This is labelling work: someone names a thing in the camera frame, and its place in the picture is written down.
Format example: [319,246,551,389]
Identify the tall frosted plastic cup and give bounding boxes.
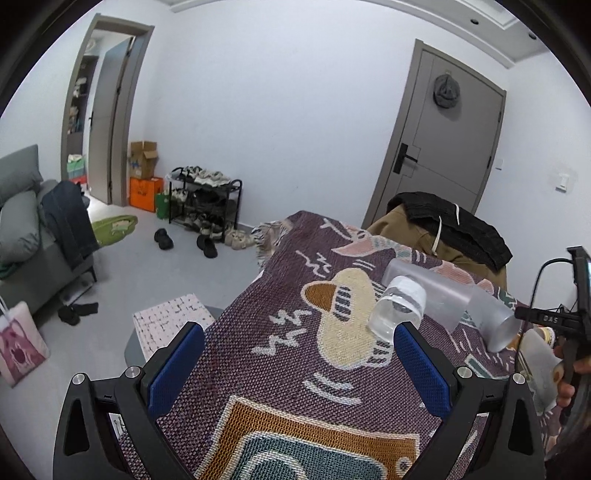
[383,259,472,333]

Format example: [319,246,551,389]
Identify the short frosted plastic cup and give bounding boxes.
[467,287,521,353]

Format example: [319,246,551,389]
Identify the right hand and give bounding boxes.
[557,357,591,408]

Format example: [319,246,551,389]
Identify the pink tote bag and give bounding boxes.
[0,300,50,387]

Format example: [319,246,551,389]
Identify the white patterned stool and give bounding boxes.
[124,294,222,367]

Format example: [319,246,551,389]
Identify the black jacket on chair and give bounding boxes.
[387,191,513,272]

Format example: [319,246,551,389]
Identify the grey sofa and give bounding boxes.
[1,144,94,313]

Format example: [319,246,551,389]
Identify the brown chair back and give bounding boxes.
[368,205,508,290]

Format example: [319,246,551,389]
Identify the purple patterned woven table cloth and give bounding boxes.
[117,210,562,480]

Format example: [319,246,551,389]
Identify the green slipper cushion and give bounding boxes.
[92,215,138,248]

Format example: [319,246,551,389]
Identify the black shoe on floor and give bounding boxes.
[153,228,174,251]

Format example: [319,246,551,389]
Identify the grey closed door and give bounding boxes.
[363,40,506,227]

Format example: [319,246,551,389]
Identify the dark jeans on sofa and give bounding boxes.
[41,181,99,269]

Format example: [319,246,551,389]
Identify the orange cardboard box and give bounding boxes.
[129,177,163,213]

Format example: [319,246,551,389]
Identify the grey cap on door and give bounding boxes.
[433,73,461,109]

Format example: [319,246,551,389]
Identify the black shoe rack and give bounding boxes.
[165,166,243,232]

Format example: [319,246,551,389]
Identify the brown open cardboard box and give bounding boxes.
[129,141,158,180]

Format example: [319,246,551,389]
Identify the grey open door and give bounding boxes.
[87,36,134,204]

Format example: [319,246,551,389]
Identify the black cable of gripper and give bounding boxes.
[526,257,576,319]

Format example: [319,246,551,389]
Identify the white wall switch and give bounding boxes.
[556,173,570,193]

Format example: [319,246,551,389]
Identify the black door handle lock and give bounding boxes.
[393,143,418,174]

